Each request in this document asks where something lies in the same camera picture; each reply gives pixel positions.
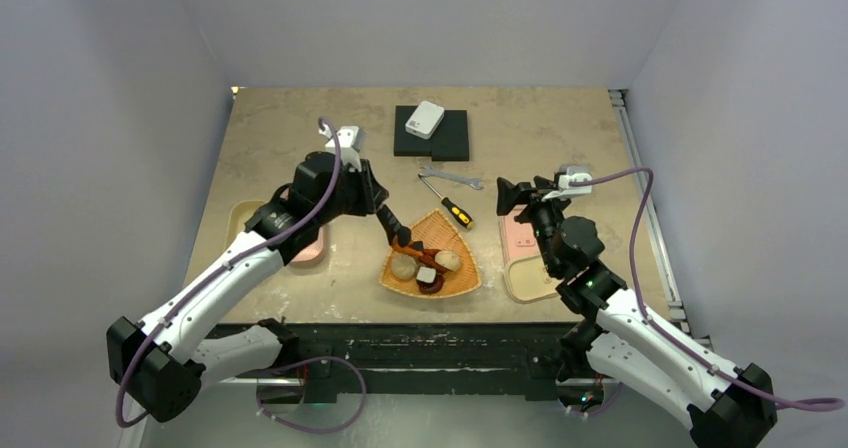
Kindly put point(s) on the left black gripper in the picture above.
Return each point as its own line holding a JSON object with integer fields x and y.
{"x": 370, "y": 191}

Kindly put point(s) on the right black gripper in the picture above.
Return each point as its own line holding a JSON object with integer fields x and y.
{"x": 511, "y": 195}

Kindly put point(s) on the black metal tongs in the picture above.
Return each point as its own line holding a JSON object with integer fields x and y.
{"x": 399, "y": 236}

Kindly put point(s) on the beige steamed bun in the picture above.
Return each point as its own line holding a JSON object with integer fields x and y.
{"x": 403, "y": 267}
{"x": 449, "y": 260}

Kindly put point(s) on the orange fried chicken piece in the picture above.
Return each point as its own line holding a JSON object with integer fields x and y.
{"x": 411, "y": 251}

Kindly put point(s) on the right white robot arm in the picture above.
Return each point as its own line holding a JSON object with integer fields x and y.
{"x": 713, "y": 398}

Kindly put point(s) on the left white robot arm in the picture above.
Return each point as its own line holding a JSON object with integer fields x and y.
{"x": 164, "y": 360}

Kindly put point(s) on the pink lunch box lid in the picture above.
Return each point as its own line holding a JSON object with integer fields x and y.
{"x": 517, "y": 239}

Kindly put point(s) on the pink lunch box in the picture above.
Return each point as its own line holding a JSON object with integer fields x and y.
{"x": 313, "y": 253}

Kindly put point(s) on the beige lunch box lid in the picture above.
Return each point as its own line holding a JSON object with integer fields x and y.
{"x": 527, "y": 281}

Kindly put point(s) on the white small box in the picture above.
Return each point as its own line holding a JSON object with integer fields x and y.
{"x": 424, "y": 120}

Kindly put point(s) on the beige lunch box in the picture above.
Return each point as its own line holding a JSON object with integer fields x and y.
{"x": 240, "y": 213}

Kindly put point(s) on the white black sushi piece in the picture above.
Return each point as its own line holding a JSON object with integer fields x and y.
{"x": 426, "y": 275}

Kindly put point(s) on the woven bamboo basket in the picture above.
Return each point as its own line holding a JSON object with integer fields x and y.
{"x": 436, "y": 230}

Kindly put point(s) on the yellow black screwdriver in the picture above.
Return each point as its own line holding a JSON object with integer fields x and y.
{"x": 460, "y": 215}

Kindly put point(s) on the silver wrench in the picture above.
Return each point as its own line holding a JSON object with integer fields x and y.
{"x": 474, "y": 183}

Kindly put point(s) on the dark red round food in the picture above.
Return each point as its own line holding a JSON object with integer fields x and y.
{"x": 430, "y": 288}

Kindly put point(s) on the black foam block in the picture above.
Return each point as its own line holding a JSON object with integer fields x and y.
{"x": 449, "y": 143}

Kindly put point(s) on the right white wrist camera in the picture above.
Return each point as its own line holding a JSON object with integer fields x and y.
{"x": 570, "y": 181}

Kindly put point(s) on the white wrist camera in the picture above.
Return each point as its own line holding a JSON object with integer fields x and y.
{"x": 351, "y": 142}
{"x": 570, "y": 181}

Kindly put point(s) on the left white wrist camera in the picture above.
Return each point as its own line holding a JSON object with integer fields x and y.
{"x": 351, "y": 142}

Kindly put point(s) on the black table front frame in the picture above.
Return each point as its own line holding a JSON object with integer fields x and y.
{"x": 488, "y": 359}

